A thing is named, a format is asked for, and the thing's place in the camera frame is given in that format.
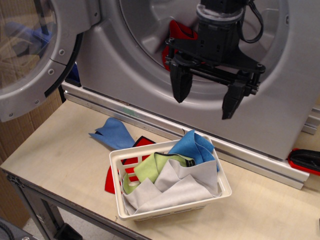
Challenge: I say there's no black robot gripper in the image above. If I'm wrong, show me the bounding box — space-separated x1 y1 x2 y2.
165 21 266 120

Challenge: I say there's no red cloth from drum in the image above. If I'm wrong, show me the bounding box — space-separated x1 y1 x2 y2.
161 20 198 71

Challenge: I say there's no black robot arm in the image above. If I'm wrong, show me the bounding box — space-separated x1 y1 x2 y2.
164 0 266 120

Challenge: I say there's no grey toy washing machine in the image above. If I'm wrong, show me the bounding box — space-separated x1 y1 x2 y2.
77 0 320 159

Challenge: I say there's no white plastic laundry basket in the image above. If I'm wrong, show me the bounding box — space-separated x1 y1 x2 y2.
109 140 232 222

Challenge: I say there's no blue cloth in basket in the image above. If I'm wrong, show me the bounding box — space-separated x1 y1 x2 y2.
168 130 216 167

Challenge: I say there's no green cloth in basket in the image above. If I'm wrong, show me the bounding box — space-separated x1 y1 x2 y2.
122 152 196 194

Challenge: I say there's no grey cloth in basket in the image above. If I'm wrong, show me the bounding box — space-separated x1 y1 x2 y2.
122 159 221 215

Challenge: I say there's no blue cloth on table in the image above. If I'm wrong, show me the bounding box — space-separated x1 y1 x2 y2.
89 117 135 150

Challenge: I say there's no red black tool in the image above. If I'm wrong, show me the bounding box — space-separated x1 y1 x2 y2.
287 148 320 176

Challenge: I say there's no red cloth beside basket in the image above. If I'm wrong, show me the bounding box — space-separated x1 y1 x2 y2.
104 136 156 194

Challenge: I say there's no grey washer door clear window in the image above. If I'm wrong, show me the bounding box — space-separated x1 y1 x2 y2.
0 0 101 122

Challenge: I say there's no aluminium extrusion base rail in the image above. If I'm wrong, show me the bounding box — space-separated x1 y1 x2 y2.
62 82 310 189

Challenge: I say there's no grey metal table frame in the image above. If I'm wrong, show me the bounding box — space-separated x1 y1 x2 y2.
2 169 148 240

